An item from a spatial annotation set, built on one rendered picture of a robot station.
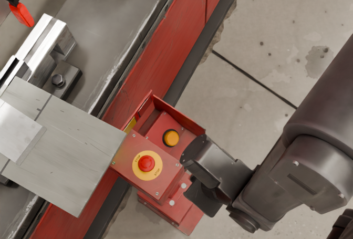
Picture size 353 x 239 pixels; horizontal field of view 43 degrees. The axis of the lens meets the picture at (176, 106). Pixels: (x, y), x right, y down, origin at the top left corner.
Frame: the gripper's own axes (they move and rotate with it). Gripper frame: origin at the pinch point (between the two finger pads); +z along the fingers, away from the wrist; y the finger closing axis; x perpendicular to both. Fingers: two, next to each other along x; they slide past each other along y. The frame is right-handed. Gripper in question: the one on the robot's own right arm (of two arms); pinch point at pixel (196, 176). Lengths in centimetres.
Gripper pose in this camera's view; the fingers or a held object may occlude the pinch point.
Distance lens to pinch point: 85.2
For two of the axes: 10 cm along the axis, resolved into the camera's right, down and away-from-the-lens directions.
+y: -6.2, 7.5, -2.3
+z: -3.2, 0.3, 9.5
